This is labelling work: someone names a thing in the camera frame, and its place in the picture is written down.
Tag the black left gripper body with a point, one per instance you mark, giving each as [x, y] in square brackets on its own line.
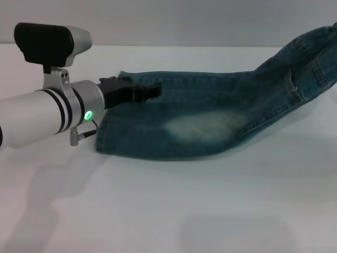
[118, 91]

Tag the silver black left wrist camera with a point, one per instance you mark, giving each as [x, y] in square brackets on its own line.
[50, 44]

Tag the blue denim shorts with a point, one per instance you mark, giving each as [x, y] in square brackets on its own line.
[210, 118]

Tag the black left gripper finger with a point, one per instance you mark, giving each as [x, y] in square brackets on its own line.
[147, 92]

